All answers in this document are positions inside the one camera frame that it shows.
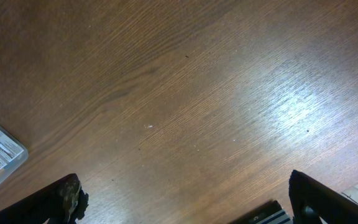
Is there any dark striped base plate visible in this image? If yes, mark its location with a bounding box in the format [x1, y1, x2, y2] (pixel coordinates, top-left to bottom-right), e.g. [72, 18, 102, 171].
[229, 200, 293, 224]

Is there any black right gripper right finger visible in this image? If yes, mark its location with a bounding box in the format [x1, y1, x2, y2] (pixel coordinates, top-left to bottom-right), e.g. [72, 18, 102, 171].
[289, 170, 358, 224]

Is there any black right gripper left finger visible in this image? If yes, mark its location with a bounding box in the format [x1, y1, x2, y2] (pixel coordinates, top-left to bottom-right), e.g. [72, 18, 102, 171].
[0, 174, 89, 224]

